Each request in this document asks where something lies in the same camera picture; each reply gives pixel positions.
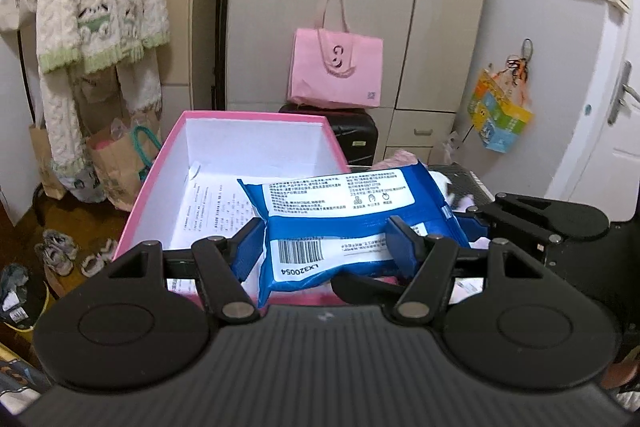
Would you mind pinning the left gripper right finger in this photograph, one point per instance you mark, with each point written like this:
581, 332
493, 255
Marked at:
427, 262

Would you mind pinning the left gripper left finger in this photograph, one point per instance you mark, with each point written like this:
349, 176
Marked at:
223, 265

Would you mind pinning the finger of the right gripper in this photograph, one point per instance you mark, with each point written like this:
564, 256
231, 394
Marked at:
357, 290
527, 218

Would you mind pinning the blue wet wipes pack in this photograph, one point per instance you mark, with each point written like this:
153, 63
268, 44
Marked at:
318, 227

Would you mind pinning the printed paper sheet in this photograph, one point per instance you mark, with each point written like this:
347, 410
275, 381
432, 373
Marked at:
212, 204

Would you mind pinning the white door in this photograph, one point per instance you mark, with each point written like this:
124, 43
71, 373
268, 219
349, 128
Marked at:
600, 166

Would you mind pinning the pink cardboard box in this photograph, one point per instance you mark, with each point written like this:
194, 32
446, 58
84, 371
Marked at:
255, 147

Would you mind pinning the colourful gift bag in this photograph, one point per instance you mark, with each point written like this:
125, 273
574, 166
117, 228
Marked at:
500, 107

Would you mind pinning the black suitcase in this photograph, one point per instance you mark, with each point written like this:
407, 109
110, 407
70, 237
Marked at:
354, 129

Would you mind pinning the brown paper bag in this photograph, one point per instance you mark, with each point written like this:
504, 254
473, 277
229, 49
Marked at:
117, 164

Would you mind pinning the pair of sneakers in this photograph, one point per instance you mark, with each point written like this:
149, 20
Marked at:
59, 252

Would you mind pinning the pink paper shopping bag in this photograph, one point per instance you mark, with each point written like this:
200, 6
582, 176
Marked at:
335, 69

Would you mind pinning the cream fleece jacket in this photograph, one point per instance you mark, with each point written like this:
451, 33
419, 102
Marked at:
81, 38

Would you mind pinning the teal handled bag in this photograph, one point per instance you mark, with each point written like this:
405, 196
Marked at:
147, 161

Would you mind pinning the silver door handle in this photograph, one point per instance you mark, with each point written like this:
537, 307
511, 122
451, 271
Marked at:
622, 88

